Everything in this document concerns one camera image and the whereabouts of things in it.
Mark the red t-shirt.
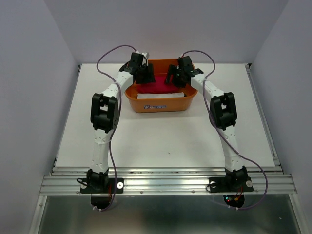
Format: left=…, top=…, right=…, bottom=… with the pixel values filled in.
left=136, top=76, right=179, bottom=94

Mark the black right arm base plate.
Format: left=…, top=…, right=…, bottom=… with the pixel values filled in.
left=206, top=177, right=254, bottom=193

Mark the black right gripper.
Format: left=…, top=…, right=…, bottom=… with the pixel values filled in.
left=163, top=64, right=186, bottom=87

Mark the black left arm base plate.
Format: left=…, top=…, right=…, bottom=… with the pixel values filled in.
left=76, top=177, right=124, bottom=194

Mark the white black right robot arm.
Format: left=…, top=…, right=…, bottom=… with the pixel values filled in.
left=165, top=56, right=253, bottom=193

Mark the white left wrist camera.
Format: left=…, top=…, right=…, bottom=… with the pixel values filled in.
left=135, top=50, right=150, bottom=66

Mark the aluminium rail frame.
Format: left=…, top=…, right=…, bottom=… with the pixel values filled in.
left=31, top=64, right=310, bottom=234

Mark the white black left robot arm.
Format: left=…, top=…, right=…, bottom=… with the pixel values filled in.
left=83, top=51, right=155, bottom=193

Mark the orange plastic basket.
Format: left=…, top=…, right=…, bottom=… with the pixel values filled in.
left=124, top=58, right=197, bottom=113

